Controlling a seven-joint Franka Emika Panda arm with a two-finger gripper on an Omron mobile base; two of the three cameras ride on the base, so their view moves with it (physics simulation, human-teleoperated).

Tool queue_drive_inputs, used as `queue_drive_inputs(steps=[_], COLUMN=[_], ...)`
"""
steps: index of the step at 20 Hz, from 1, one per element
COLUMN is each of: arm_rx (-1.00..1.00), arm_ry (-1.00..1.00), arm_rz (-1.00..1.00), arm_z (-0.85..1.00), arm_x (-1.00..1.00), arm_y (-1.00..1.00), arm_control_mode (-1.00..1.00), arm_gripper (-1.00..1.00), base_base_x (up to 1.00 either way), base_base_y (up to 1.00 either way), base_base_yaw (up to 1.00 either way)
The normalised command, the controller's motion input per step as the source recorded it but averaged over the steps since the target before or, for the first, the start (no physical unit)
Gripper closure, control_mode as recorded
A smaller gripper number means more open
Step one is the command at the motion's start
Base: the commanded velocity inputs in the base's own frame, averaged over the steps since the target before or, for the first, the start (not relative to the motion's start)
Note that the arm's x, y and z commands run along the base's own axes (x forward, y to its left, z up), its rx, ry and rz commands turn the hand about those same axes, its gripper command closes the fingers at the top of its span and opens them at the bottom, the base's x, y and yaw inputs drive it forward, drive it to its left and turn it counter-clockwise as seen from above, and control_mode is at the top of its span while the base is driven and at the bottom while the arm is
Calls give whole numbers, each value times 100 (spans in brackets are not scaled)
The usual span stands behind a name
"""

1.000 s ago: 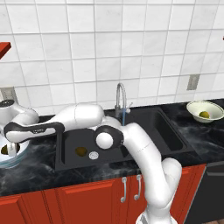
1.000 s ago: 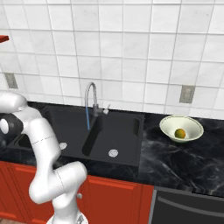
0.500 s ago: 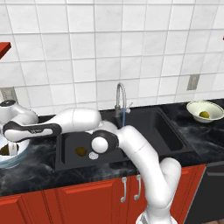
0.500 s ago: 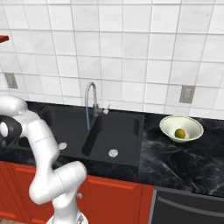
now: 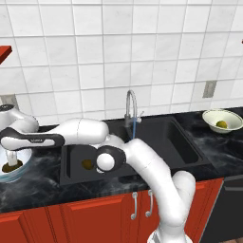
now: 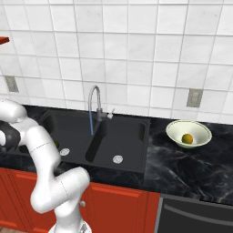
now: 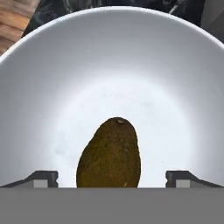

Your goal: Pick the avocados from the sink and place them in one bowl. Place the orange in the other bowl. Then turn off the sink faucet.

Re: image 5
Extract red cabinet door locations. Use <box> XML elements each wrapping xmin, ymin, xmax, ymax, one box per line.
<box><xmin>0</xmin><ymin>210</ymin><xmax>29</xmax><ymax>243</ymax></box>
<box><xmin>61</xmin><ymin>190</ymin><xmax>143</xmax><ymax>243</ymax></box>
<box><xmin>140</xmin><ymin>178</ymin><xmax>225</xmax><ymax>243</ymax></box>

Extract black dishwasher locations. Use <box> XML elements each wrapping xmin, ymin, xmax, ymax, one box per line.
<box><xmin>198</xmin><ymin>174</ymin><xmax>243</xmax><ymax>243</ymax></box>

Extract red wall cabinet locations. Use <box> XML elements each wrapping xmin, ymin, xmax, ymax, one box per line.
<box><xmin>0</xmin><ymin>45</ymin><xmax>13</xmax><ymax>65</ymax></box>

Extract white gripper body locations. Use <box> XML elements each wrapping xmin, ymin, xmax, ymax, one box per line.
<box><xmin>7</xmin><ymin>150</ymin><xmax>18</xmax><ymax>167</ymax></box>

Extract black kitchen sink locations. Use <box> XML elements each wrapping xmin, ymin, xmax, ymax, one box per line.
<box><xmin>59</xmin><ymin>115</ymin><xmax>212</xmax><ymax>187</ymax></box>

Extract dark dishwasher handle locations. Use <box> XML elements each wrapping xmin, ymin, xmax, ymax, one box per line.
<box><xmin>223</xmin><ymin>185</ymin><xmax>243</xmax><ymax>193</ymax></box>

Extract silver cabinet handle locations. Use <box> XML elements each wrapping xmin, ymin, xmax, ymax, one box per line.
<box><xmin>144</xmin><ymin>189</ymin><xmax>154</xmax><ymax>218</ymax></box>
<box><xmin>130</xmin><ymin>191</ymin><xmax>140</xmax><ymax>221</ymax></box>

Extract grey wall outlet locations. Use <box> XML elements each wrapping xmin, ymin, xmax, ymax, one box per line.
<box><xmin>202</xmin><ymin>80</ymin><xmax>218</xmax><ymax>99</ymax></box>

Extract white ceramic bowl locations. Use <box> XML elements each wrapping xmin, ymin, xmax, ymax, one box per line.
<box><xmin>201</xmin><ymin>108</ymin><xmax>243</xmax><ymax>134</ymax></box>

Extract grey metal faucet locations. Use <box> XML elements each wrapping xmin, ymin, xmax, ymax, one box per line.
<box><xmin>123</xmin><ymin>89</ymin><xmax>145</xmax><ymax>128</ymax></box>

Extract dull orange round fruit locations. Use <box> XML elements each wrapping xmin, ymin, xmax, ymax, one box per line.
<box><xmin>81</xmin><ymin>159</ymin><xmax>94</xmax><ymax>170</ymax></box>

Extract pale blue glass bowl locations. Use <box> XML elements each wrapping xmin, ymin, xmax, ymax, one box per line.
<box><xmin>0</xmin><ymin>147</ymin><xmax>34</xmax><ymax>184</ymax></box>

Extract olive green avocado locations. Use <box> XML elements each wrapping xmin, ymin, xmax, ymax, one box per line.
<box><xmin>215</xmin><ymin>120</ymin><xmax>229</xmax><ymax>129</ymax></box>

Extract blue water stream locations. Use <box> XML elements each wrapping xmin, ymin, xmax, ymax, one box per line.
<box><xmin>131</xmin><ymin>118</ymin><xmax>138</xmax><ymax>140</ymax></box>

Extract dark brown avocado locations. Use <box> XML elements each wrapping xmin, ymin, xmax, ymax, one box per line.
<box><xmin>1</xmin><ymin>159</ymin><xmax>25</xmax><ymax>174</ymax></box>

